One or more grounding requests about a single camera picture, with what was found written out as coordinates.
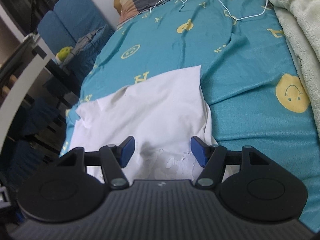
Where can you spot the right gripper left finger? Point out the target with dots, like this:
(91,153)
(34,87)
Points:
(113,160)

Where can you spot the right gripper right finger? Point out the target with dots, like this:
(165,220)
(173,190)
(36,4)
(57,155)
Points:
(212,159)

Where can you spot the white t-shirt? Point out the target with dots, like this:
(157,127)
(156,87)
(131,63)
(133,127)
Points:
(162,113)

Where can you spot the teal patterned bed sheet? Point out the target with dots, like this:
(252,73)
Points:
(248,78)

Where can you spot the yellow green plush toy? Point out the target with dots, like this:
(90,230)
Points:
(62,54)

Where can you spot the grey garment on chair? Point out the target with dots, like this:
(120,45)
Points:
(86,39)

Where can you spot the black and white shelf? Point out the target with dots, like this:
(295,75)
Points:
(18,73)

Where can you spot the blue covered sofa chair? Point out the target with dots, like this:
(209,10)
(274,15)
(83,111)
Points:
(66,23)

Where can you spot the green fleece blanket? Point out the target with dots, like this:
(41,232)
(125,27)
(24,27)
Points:
(299,20)

